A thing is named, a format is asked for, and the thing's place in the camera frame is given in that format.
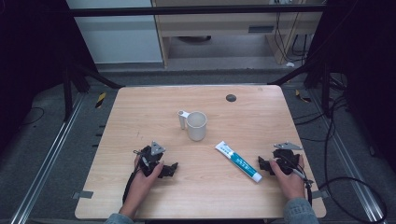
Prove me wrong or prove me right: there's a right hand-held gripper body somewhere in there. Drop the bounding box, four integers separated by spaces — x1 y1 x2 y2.
273 141 304 175

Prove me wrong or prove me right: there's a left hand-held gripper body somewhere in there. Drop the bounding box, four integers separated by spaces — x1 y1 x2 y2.
134 140 167 177

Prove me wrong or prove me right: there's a white and teal toothpaste tube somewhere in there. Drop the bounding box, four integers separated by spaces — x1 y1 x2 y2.
214 140 263 184

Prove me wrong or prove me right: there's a white cup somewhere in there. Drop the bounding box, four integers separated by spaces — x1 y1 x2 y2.
177 109 208 143

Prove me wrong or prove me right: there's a person's right hand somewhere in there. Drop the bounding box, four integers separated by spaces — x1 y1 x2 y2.
269 154 306 201

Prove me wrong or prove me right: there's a person's left hand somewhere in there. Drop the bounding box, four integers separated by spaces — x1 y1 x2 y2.
120 154 165 216

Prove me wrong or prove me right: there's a yellow and black tape strip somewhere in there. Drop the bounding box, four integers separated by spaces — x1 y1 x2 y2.
94 91 107 109
294 89 312 104

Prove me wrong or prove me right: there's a black metal stand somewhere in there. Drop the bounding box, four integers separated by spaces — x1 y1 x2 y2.
268 59 332 119
61 57 125 123

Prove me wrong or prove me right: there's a white cabinet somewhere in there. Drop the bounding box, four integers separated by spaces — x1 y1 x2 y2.
65 0 164 65

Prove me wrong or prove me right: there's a black curtain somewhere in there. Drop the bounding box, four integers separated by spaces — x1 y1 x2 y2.
0 0 98 153
306 0 396 175

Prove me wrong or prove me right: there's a light wooden desk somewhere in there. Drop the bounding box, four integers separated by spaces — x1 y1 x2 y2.
150 0 325 68

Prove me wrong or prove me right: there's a left hand-held gripper black cable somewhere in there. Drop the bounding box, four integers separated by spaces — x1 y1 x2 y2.
121 149 148 204

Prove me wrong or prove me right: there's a long black looped floor cable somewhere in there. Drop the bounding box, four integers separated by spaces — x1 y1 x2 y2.
292 73 389 224

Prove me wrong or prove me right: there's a grey metal table bracket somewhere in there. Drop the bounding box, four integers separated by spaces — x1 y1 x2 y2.
71 189 94 201
311 189 331 200

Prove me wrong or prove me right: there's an aluminium floor rail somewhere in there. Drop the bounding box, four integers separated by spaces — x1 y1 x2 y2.
307 88 388 224
8 92 86 224

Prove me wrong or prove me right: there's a thin black floor cable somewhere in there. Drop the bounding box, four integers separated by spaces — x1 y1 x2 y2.
18 106 46 128

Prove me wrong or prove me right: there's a bundle of hanging black cables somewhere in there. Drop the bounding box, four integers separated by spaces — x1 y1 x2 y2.
273 0 313 65

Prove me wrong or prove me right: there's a black horizontal frame bar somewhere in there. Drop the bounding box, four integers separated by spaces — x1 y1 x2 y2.
68 4 327 18

